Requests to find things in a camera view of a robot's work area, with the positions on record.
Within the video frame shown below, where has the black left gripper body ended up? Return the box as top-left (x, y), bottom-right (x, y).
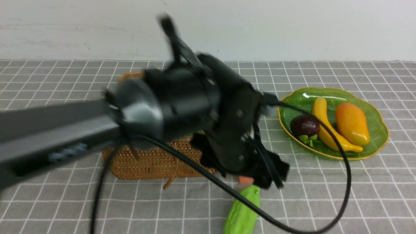
top-left (191, 54), bottom-right (260, 174)

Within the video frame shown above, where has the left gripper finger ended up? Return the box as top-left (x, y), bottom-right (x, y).
top-left (251, 143), bottom-right (290, 189)

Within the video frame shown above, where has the purple mangosteen green top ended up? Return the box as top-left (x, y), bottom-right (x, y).
top-left (290, 114), bottom-right (320, 148)

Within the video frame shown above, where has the green bitter gourd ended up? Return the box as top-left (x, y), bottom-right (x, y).
top-left (223, 185), bottom-right (260, 234)

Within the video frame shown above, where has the yellow banana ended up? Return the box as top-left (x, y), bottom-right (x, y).
top-left (312, 97), bottom-right (363, 153)

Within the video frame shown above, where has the orange yellow mango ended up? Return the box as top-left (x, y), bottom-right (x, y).
top-left (335, 103), bottom-right (370, 146)

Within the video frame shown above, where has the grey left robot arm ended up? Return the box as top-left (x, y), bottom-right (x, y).
top-left (1, 53), bottom-right (277, 190)

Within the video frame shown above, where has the orange foam cube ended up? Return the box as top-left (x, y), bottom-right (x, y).
top-left (238, 176), bottom-right (254, 185)

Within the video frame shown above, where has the woven wicker basket green lining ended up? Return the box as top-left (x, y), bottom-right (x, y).
top-left (109, 72), bottom-right (202, 189)

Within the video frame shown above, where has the green glass leaf plate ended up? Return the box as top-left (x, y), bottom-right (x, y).
top-left (277, 86), bottom-right (390, 161)

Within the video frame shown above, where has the grey checkered tablecloth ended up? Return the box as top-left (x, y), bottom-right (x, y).
top-left (0, 60), bottom-right (416, 234)

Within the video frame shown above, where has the black camera cable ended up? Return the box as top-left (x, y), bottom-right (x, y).
top-left (89, 13), bottom-right (352, 234)

